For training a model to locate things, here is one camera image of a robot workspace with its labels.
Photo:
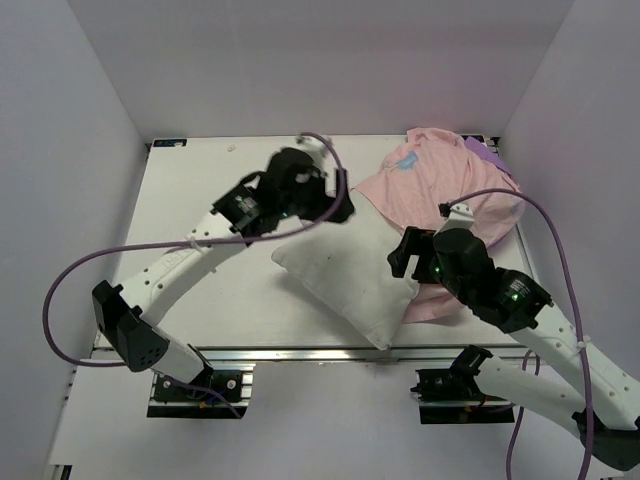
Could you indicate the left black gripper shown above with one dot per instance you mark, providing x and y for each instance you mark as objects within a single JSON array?
[{"x": 326, "y": 204}]

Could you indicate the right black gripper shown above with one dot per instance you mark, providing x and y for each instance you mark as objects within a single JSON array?
[{"x": 414, "y": 242}]

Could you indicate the white pillow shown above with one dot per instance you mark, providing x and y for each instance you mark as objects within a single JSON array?
[{"x": 345, "y": 267}]

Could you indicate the pink and purple Frozen pillowcase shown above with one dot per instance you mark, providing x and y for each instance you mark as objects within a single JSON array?
[{"x": 433, "y": 167}]

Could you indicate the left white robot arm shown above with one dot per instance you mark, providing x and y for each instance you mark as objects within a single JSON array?
[{"x": 129, "y": 314}]

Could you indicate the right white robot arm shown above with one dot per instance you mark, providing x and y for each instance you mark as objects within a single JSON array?
[{"x": 600, "y": 404}]

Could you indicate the blue label sticker left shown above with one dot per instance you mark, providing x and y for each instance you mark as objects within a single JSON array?
[{"x": 169, "y": 143}]

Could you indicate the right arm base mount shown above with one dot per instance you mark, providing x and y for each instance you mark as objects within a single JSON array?
[{"x": 451, "y": 396}]

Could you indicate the aluminium table front rail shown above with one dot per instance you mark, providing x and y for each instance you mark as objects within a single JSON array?
[{"x": 320, "y": 355}]

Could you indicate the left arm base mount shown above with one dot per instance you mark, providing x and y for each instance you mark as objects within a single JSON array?
[{"x": 224, "y": 395}]

